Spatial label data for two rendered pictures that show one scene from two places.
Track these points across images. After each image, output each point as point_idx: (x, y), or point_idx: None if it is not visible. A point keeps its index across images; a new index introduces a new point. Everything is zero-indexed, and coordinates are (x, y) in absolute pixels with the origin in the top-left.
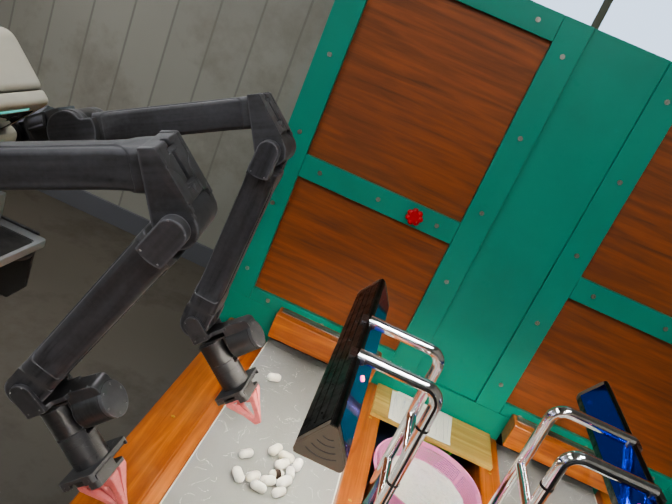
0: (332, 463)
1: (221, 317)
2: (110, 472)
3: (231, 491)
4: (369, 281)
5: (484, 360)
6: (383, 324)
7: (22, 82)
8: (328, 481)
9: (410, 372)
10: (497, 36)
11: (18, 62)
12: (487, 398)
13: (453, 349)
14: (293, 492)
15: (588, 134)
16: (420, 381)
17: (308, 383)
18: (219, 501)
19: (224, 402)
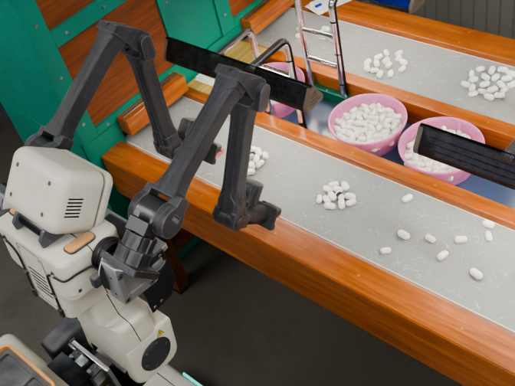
0: (319, 98)
1: (96, 163)
2: (273, 204)
3: (259, 177)
4: None
5: (209, 14)
6: (224, 48)
7: (66, 153)
8: (259, 132)
9: (272, 47)
10: None
11: (50, 150)
12: (225, 27)
13: (195, 27)
14: (264, 149)
15: None
16: (278, 44)
17: (174, 125)
18: (265, 183)
19: (215, 159)
